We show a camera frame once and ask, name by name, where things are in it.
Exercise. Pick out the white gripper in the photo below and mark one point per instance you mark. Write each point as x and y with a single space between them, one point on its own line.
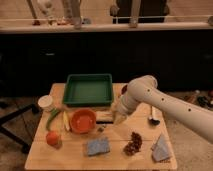
119 115

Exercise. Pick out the metal spoon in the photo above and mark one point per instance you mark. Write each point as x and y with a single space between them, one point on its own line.
153 119

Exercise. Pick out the green plastic tray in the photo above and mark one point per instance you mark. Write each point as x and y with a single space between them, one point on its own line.
84 90

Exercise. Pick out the metal fork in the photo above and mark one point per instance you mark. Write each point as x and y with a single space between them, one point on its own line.
101 128

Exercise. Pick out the brown grape bunch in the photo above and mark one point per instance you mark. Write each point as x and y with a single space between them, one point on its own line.
134 145

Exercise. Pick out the white cup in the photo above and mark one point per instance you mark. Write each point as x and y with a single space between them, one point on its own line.
46 103

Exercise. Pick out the dark red plate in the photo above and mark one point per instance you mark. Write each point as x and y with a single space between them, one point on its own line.
124 89

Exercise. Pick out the blue sponge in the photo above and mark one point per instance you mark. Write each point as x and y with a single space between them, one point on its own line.
97 146

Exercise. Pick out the black office chair base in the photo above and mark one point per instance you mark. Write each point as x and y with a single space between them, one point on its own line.
19 121

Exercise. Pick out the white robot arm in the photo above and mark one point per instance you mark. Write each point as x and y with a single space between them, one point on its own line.
144 89

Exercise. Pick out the grey folded cloth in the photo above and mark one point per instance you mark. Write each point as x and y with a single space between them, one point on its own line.
160 149

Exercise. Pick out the red bowl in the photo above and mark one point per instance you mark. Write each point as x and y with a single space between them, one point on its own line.
83 121

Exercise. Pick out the green chili pepper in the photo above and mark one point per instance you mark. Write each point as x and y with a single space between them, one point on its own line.
53 114

